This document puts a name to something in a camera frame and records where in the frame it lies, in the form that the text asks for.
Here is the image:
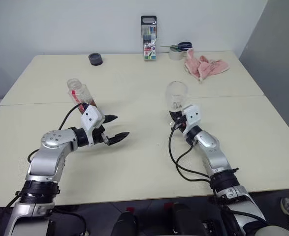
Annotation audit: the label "clear wine glass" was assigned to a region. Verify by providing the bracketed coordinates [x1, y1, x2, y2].
[165, 81, 190, 127]

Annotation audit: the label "blue handled scissors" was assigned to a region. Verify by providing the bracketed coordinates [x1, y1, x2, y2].
[160, 41, 193, 52]

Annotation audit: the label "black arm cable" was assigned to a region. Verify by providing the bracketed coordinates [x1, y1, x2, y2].
[168, 122, 213, 184]
[27, 103, 90, 164]

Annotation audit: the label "black bottle cap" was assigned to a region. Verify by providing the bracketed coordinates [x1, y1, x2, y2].
[88, 52, 103, 67]

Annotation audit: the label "marker pen pack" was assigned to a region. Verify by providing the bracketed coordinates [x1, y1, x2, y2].
[140, 15, 158, 61]

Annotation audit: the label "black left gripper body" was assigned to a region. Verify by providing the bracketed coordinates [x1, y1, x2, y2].
[92, 123, 110, 147]

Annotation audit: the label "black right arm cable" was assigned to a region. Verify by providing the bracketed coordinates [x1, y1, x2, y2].
[168, 122, 213, 184]

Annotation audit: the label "dark rounded shape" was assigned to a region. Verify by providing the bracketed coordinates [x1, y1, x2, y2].
[110, 206, 139, 236]

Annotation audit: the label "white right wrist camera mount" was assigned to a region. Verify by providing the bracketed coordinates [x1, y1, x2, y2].
[182, 104, 201, 135]

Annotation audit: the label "pink cloth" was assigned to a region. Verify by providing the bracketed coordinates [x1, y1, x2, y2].
[183, 48, 231, 84]

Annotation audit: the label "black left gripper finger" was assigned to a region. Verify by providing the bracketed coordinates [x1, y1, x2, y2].
[107, 131, 130, 147]
[102, 114, 119, 125]

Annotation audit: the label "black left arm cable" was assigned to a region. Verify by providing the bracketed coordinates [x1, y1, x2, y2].
[27, 103, 90, 164]

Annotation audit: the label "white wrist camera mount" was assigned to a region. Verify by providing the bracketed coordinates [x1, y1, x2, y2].
[80, 105, 105, 146]
[182, 104, 201, 135]

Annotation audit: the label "clear plastic bottle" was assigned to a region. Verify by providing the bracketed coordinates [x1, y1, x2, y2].
[66, 78, 97, 115]

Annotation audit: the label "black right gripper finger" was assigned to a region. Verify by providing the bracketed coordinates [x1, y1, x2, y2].
[168, 111, 184, 121]

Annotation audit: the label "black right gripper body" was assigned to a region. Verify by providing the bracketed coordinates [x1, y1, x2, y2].
[174, 114, 188, 130]

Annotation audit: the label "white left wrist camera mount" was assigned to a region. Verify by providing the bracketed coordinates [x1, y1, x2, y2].
[80, 105, 105, 146]

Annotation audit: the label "white tape roll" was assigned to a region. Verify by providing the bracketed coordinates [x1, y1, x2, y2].
[168, 46, 188, 60]

